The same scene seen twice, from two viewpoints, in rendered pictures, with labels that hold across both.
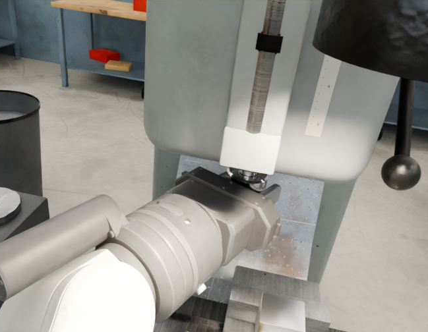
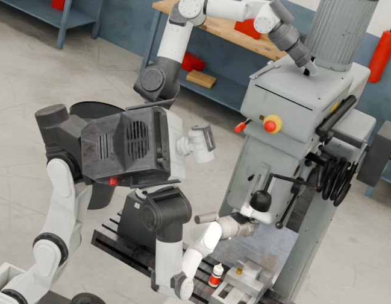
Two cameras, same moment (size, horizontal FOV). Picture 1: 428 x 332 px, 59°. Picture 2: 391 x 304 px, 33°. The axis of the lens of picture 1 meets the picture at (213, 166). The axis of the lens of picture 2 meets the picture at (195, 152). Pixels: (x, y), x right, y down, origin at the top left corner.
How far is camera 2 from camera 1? 2.19 m
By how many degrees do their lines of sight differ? 11
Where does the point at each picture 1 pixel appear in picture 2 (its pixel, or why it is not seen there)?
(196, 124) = (238, 202)
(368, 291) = not seen: outside the picture
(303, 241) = (281, 261)
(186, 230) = (230, 224)
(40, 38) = (124, 22)
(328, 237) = (297, 265)
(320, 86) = not seen: hidden behind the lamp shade
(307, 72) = not seen: hidden behind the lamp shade
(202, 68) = (242, 192)
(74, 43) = (159, 37)
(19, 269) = (202, 219)
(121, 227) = (217, 219)
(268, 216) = (250, 228)
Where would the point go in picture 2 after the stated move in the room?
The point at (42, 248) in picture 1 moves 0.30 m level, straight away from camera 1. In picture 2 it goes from (205, 217) to (192, 174)
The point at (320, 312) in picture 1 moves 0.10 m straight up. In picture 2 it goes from (267, 274) to (275, 255)
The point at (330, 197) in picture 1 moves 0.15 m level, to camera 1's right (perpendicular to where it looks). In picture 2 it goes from (300, 245) to (331, 259)
